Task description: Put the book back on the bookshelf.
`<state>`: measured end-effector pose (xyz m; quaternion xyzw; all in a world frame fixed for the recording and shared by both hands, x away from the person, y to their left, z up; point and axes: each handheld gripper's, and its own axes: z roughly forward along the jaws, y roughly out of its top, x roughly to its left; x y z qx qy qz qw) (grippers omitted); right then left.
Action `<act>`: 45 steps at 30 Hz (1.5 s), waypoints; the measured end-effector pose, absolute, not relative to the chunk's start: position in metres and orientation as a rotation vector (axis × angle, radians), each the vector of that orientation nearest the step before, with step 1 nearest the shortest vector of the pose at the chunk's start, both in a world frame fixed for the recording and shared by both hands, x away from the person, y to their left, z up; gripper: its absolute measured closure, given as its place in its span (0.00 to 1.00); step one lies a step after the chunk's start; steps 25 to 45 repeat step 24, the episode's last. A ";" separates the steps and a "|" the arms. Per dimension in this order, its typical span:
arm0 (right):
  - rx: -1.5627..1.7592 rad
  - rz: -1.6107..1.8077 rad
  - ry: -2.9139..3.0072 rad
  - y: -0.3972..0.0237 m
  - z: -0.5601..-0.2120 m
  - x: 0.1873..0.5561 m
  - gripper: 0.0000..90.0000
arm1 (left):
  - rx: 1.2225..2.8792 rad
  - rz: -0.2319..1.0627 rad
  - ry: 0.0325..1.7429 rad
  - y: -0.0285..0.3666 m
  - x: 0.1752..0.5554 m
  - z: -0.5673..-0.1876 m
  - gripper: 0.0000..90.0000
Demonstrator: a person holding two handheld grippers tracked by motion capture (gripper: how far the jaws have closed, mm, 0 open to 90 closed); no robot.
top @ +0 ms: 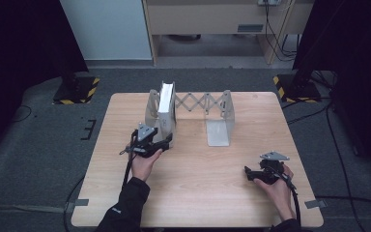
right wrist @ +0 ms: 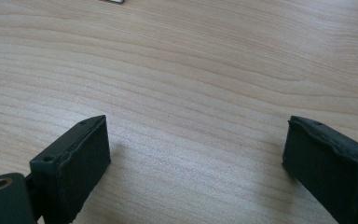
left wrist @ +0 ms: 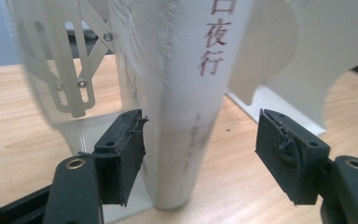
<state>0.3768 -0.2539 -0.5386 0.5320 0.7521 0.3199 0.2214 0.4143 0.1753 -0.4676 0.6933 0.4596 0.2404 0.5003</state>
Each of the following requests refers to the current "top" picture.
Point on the white power strip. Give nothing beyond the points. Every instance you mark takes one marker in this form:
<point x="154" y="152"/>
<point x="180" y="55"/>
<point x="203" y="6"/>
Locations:
<point x="269" y="2"/>

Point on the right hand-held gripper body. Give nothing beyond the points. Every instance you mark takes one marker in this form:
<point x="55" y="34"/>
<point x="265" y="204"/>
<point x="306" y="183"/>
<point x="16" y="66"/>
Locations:
<point x="270" y="170"/>

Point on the person's right hand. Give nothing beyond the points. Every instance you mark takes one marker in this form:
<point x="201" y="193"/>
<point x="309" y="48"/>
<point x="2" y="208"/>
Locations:
<point x="277" y="196"/>

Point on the person's left hand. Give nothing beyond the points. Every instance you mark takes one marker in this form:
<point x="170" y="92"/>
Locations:
<point x="145" y="167"/>

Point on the white book with grey silhouettes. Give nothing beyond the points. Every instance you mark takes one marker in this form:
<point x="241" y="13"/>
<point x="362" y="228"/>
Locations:
<point x="166" y="109"/>

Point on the dark curtain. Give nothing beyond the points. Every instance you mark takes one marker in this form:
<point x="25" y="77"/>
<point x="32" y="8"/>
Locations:
<point x="22" y="64"/>
<point x="357" y="64"/>

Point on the expandable metal book rack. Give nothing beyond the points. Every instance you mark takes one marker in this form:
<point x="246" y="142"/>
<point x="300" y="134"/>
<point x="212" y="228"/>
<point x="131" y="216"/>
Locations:
<point x="219" y="125"/>

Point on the light wooden desk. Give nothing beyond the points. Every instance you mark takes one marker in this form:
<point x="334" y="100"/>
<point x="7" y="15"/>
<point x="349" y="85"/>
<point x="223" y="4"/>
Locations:
<point x="206" y="19"/>

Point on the black stand base striped tape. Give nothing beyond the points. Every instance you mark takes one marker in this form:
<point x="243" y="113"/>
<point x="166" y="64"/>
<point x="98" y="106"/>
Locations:
<point x="298" y="88"/>
<point x="77" y="92"/>

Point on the grey tape piece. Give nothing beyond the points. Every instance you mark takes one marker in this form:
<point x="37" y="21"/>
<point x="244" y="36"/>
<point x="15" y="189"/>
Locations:
<point x="81" y="202"/>
<point x="315" y="204"/>

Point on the white board panel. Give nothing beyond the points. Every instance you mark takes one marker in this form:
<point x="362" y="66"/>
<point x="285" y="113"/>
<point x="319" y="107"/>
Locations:
<point x="106" y="29"/>

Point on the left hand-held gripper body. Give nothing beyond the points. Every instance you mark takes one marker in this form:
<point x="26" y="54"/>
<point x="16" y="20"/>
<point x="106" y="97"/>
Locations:
<point x="145" y="141"/>

